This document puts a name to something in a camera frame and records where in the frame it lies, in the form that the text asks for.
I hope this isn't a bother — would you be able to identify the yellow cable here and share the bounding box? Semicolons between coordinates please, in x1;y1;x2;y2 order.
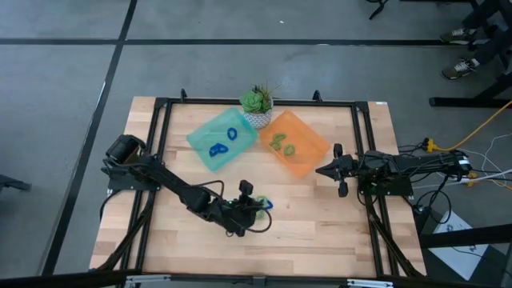
425;99;512;154

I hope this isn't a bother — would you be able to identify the person's shoe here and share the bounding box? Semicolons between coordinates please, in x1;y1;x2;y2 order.
438;26;477;45
440;58;479;81

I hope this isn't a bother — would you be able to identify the white printed sheet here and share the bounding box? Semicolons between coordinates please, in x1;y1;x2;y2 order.
431;210;491;281

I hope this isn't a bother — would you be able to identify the white cable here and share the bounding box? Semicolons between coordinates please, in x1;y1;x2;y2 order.
478;133;512;189

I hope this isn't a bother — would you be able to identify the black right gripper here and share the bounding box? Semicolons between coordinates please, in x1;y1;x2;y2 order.
315;143;363;198

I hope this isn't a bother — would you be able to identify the white triangle-patterned plant pot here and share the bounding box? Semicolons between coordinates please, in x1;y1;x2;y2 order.
242;106;274;130

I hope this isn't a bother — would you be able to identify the orange translucent plastic bin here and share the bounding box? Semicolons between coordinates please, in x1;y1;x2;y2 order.
258;110;332;179

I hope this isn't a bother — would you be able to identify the white power strip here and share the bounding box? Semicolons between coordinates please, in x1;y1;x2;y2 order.
454;168;512;187

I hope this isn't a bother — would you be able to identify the black aluminium table frame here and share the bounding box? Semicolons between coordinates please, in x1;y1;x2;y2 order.
90;88;428;281

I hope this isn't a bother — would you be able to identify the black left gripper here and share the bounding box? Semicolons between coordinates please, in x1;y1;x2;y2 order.
215;180;270;237

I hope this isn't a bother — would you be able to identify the black stand foot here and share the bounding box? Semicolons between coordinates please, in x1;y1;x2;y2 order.
0;174;32;193

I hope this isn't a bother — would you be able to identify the teal translucent plastic bin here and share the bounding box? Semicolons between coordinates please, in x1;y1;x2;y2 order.
186;106;259;173

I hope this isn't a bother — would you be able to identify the black metal bar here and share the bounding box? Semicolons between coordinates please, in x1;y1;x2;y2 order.
419;223;512;249

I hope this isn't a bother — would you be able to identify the black crossbar with silver brackets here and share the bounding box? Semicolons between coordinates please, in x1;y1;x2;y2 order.
0;268;512;288

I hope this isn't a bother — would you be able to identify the person's leg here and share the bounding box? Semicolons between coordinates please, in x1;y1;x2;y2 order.
471;30;512;67
462;0;509;31

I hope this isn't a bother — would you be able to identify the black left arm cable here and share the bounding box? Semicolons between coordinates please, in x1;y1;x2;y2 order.
198;179;274;237

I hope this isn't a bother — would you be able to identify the green succulent plant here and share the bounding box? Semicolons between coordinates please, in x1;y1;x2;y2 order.
238;82;276;115

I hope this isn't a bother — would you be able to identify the black stand leg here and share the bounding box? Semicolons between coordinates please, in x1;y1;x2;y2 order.
367;0;390;21

